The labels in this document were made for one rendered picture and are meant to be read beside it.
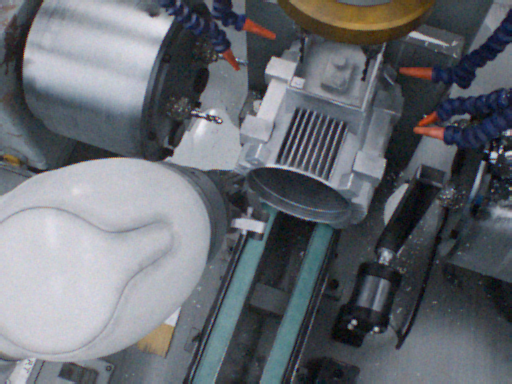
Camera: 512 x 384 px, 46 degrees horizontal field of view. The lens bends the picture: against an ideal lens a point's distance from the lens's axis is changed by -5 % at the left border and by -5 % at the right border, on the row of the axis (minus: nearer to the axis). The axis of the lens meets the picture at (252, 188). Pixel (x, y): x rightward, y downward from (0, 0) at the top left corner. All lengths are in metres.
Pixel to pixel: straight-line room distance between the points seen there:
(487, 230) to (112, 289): 0.57
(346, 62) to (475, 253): 0.30
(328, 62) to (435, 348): 0.50
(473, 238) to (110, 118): 0.49
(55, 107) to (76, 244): 0.61
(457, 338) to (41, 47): 0.78
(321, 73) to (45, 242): 0.60
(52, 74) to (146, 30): 0.14
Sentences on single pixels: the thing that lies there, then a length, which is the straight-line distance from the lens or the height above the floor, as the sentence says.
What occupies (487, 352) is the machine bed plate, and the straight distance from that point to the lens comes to 1.08.
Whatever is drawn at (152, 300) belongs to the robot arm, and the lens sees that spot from 0.31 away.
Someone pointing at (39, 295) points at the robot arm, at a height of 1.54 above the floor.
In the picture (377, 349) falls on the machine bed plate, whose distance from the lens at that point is 1.04.
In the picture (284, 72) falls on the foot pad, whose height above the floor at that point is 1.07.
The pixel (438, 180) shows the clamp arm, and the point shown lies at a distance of 0.63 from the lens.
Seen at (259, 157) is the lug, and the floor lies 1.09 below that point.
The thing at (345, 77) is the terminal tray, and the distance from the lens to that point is 0.82.
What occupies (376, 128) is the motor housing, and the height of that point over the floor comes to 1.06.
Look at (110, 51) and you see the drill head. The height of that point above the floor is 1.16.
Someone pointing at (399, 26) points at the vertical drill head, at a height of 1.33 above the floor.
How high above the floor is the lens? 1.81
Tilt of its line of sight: 67 degrees down
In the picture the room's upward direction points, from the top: 2 degrees counter-clockwise
